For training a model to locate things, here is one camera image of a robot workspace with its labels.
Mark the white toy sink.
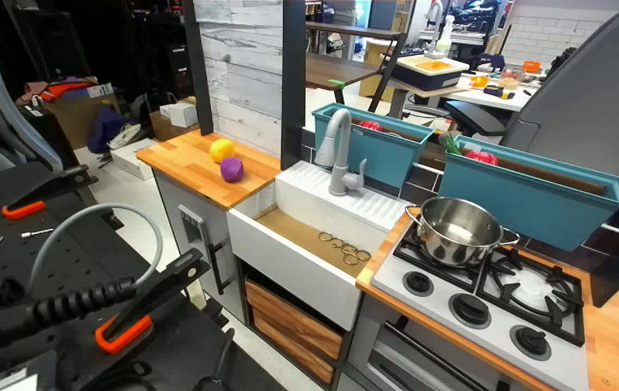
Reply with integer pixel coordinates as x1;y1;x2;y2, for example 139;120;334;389
227;158;412;332

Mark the wooden counter beside sink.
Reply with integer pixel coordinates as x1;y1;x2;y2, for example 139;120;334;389
136;129;283;211

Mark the grey toy faucet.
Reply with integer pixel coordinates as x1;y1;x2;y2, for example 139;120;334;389
313;106;370;199

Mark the purple plush ball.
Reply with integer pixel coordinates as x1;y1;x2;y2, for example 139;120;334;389
219;156;248;185

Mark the small teal plastic bin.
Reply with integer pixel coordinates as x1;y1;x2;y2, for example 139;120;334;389
311;102;436;194

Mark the red toy in small bin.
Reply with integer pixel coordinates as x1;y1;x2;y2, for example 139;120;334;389
357;117;385;135

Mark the dark wooden table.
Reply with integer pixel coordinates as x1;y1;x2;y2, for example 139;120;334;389
304;19;406;112

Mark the wooden drawer crate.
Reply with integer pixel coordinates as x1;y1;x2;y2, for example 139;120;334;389
243;276;345;386

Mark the white plank backsplash panel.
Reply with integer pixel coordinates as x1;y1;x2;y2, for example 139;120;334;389
192;0;288;158

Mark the black stove knob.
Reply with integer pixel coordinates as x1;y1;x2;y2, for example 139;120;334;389
402;270;436;298
509;323;554;362
448;291;493;331

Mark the stainless steel pot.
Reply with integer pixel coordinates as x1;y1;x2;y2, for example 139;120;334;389
404;196;523;271

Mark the white small box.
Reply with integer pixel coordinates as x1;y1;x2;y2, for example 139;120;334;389
158;99;200;133

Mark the white toy stove top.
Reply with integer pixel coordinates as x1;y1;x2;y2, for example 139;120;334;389
370;221;591;391

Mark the white tray with yellow content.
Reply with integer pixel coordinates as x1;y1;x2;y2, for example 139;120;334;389
391;51;472;93

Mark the red toy in large bin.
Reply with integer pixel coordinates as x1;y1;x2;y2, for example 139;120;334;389
463;147;501;168

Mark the toy oven door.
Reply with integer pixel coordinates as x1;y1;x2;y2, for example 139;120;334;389
341;293;523;391

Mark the white bottle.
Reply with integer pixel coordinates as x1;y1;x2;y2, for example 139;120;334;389
433;12;457;61

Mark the dark blue bag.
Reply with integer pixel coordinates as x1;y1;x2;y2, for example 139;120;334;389
86;105;128;156

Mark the large teal plastic bin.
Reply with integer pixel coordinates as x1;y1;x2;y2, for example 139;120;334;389
436;135;619;255

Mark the brown cardboard box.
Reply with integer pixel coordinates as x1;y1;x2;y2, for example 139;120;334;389
42;85;122;151

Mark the small metal tool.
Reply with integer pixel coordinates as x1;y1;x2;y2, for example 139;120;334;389
20;225;56;240

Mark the grey office chair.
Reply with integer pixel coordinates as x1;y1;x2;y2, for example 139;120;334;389
443;0;619;180

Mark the grey curved shell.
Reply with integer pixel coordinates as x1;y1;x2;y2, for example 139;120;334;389
0;0;65;173

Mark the wooden counter around stove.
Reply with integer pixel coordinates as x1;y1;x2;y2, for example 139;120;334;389
357;209;619;391

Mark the wide black kitchen post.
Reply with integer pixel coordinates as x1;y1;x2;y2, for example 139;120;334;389
280;0;311;173

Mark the white cabinet with black handle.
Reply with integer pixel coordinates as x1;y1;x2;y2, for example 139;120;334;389
152;170;248;325

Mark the thin black kitchen post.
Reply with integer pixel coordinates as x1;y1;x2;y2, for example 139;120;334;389
180;0;215;136

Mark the large orange handled black clamp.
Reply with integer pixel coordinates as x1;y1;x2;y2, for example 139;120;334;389
93;248;212;357

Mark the grey cable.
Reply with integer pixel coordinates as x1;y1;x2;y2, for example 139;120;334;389
27;199;168;291

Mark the small orange handled black clamp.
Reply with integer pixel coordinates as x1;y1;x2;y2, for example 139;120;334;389
0;165;99;221

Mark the black ribbed cable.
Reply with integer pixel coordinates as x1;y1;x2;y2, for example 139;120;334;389
0;276;141;362

